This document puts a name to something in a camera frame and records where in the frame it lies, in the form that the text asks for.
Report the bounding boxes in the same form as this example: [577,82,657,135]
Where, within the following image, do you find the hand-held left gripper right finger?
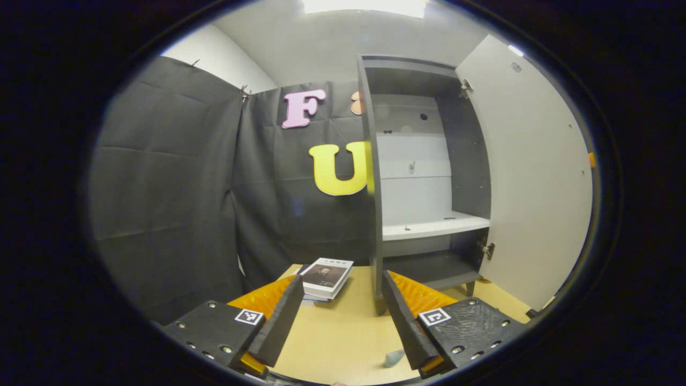
[381,270,528,380]

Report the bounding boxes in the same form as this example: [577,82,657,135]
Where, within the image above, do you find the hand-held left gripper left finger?
[161,274,305,380]

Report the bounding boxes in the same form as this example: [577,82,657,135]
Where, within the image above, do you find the grey cabinet door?
[454,34,594,311]

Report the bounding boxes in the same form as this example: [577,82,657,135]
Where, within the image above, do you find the dark grey cabinet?
[356,54,496,317]

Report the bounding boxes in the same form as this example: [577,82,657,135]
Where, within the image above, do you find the white portrait book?
[298,257,355,295]

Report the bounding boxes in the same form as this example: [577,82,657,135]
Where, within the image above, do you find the black backdrop cloth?
[86,54,376,325]

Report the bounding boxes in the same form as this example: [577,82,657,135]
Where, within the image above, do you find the long ceiling light panel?
[300,0,429,18]

